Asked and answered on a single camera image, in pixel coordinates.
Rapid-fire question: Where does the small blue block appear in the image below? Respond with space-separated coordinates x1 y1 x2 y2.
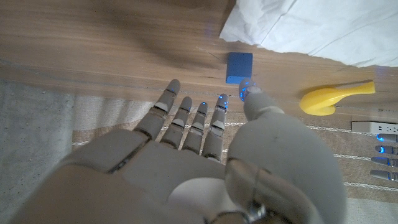
225 52 254 85

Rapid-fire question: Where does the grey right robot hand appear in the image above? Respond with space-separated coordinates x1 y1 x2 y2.
9 77 348 224

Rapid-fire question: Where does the yellow toy banana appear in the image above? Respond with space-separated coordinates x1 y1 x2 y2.
298 81 376 116

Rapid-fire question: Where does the white cloth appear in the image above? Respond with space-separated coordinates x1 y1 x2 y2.
219 0 398 68

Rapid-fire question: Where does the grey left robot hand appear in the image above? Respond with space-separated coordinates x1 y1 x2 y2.
369 133 398 182

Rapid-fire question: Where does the white power strip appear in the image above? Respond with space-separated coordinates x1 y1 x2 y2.
351 121 398 134

